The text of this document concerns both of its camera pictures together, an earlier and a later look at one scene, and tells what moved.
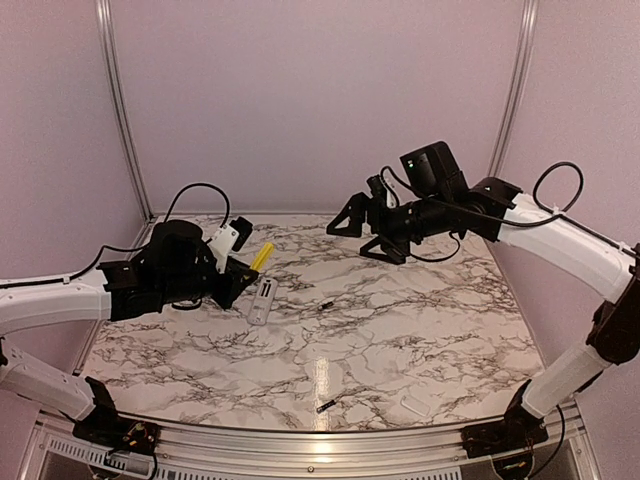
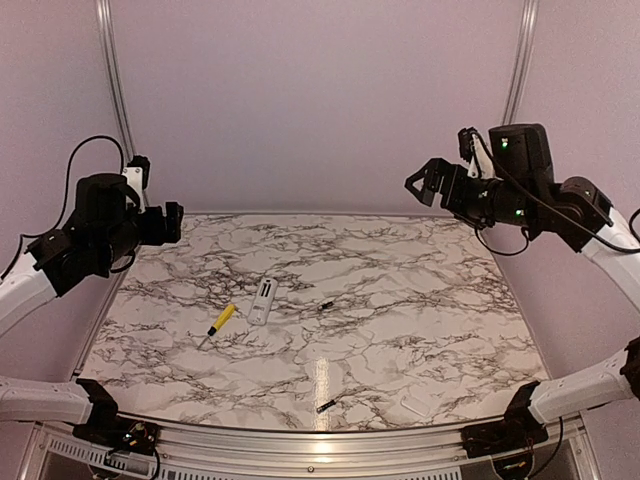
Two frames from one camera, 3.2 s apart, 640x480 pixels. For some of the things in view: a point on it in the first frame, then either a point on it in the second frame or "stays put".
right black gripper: (393, 249) to (438, 168)
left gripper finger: (246, 275) to (174, 213)
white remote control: (262, 301) stays put
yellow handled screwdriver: (262, 257) to (221, 322)
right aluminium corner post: (514, 89) stays put
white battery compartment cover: (416, 406) stays put
